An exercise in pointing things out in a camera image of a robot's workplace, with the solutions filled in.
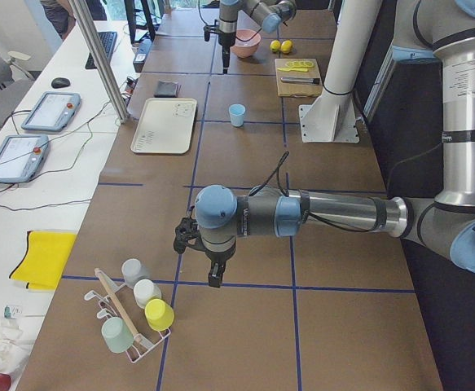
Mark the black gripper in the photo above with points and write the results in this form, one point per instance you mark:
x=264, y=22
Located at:
x=224, y=38
x=217, y=259

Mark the light blue cup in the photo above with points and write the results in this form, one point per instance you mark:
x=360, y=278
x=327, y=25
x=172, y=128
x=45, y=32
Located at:
x=237, y=113

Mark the yellow cup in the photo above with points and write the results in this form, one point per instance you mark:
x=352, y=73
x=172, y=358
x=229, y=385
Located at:
x=159, y=314

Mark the white cup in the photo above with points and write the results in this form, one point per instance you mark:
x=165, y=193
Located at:
x=144, y=291

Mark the grey cup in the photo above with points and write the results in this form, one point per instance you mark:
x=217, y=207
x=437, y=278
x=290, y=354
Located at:
x=134, y=270

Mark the green cup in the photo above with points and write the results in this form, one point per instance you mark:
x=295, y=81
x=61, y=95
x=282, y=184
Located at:
x=117, y=335

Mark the pink bowl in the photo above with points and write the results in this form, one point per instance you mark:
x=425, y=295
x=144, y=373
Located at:
x=245, y=52

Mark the whole lemon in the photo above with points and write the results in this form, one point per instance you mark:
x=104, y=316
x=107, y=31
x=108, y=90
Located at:
x=275, y=46
x=286, y=47

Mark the steel muddler black tip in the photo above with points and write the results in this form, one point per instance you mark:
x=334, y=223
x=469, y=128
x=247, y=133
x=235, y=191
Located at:
x=301, y=80

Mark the wooden cutting board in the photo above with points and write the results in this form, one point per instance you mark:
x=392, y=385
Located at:
x=297, y=90

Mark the grey folded cloth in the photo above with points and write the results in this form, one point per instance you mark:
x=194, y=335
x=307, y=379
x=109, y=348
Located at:
x=166, y=89

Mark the yellow plastic knife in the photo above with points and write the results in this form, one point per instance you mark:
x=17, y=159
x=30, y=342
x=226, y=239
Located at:
x=286, y=69

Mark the cream bear tray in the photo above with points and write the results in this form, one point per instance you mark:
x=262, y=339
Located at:
x=165, y=126

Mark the black computer mouse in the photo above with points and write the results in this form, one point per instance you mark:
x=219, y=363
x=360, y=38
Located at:
x=60, y=82

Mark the yellow cloth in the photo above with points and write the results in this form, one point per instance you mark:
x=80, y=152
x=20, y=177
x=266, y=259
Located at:
x=46, y=256

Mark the upper teach pendant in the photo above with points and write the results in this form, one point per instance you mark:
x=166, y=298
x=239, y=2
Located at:
x=52, y=112

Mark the teach pendant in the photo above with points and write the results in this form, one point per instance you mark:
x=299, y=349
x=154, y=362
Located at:
x=52, y=112
x=21, y=156

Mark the white crumpled bag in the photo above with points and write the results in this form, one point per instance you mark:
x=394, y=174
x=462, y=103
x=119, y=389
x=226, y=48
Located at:
x=14, y=347

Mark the lower teach pendant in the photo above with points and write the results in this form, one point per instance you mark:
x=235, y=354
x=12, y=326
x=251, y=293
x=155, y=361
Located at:
x=21, y=156

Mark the wooden rack handle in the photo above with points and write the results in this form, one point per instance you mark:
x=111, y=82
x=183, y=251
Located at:
x=111, y=289

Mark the white wire cup rack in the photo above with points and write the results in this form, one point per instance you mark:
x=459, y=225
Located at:
x=151, y=339

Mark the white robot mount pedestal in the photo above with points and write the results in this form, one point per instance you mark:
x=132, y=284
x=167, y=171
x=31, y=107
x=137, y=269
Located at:
x=331, y=117

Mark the aluminium frame post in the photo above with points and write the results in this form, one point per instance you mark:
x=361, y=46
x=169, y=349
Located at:
x=88, y=30

